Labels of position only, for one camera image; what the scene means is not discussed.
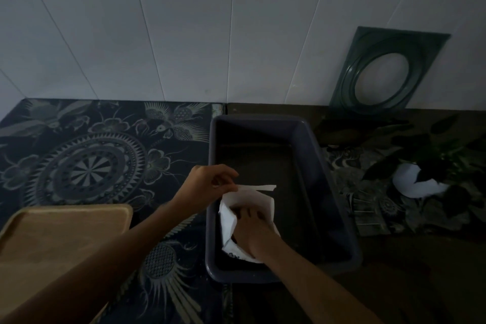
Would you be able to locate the person's right hand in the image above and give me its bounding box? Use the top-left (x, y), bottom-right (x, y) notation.
top-left (232, 207), bottom-right (282, 258)

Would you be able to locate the person's left hand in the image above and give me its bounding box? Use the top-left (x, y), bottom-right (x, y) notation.
top-left (173, 164), bottom-right (240, 215)

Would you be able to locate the white paper bag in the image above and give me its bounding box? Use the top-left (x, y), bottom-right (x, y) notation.
top-left (219, 184), bottom-right (281, 264)

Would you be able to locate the person's left forearm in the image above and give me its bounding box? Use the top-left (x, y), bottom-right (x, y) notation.
top-left (0, 200), bottom-right (198, 324)

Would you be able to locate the person's right forearm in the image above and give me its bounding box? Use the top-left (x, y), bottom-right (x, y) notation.
top-left (254, 238), bottom-right (382, 324)

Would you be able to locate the dark blue plastic tub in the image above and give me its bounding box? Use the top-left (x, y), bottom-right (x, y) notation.
top-left (205, 114), bottom-right (362, 284)

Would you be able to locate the dark floral patterned tablecloth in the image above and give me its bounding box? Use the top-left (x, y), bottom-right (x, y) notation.
top-left (0, 98), bottom-right (228, 324)

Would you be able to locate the white plant pot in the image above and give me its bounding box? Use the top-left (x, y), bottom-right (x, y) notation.
top-left (392, 163), bottom-right (450, 199)

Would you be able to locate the wooden tray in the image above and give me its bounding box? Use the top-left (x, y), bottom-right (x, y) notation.
top-left (0, 204), bottom-right (133, 324)

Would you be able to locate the potted plant with dark leaves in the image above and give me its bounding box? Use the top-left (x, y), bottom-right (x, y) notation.
top-left (362, 114), bottom-right (486, 218)

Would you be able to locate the green frame with round hole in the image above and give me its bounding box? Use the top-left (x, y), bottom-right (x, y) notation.
top-left (329, 26), bottom-right (452, 115)

